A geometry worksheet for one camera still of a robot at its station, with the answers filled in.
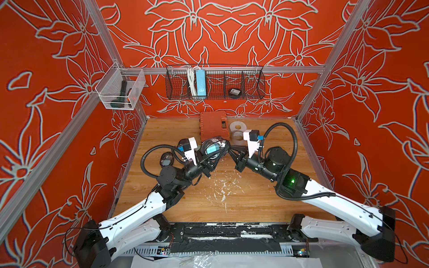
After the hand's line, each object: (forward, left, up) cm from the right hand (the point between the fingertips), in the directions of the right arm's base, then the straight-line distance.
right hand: (222, 149), depth 59 cm
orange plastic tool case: (+43, +5, -32) cm, 53 cm away
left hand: (-1, +1, +2) cm, 2 cm away
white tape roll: (+45, -13, -36) cm, 59 cm away
